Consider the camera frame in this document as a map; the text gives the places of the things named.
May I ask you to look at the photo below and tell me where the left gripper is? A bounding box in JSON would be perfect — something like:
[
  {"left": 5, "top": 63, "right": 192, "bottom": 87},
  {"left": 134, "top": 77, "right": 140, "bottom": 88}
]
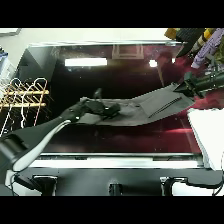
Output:
[{"left": 78, "top": 98, "right": 122, "bottom": 120}]

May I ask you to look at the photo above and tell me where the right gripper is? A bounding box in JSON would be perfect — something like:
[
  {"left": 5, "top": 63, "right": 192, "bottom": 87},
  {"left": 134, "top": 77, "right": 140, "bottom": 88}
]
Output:
[{"left": 173, "top": 71, "right": 203, "bottom": 98}]

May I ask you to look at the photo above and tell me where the grey garment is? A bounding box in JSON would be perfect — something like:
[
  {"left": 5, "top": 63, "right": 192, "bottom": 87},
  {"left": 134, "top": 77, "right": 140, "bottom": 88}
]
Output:
[{"left": 75, "top": 82, "right": 197, "bottom": 128}]

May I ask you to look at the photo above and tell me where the heap of clothes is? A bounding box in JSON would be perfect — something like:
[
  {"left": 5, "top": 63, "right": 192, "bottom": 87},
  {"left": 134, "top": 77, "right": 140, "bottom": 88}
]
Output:
[{"left": 164, "top": 27, "right": 224, "bottom": 70}]

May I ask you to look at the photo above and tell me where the white garment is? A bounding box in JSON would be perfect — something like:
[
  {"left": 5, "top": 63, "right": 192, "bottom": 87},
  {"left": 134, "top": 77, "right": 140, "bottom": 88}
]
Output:
[{"left": 186, "top": 106, "right": 224, "bottom": 172}]

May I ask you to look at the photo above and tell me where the silver frame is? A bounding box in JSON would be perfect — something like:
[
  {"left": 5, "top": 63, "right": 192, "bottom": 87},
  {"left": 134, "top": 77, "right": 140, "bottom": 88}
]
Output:
[{"left": 5, "top": 152, "right": 224, "bottom": 197}]

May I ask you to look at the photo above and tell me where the black cable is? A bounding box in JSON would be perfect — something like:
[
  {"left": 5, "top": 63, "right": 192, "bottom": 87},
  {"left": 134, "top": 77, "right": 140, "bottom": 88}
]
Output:
[{"left": 185, "top": 149, "right": 224, "bottom": 197}]

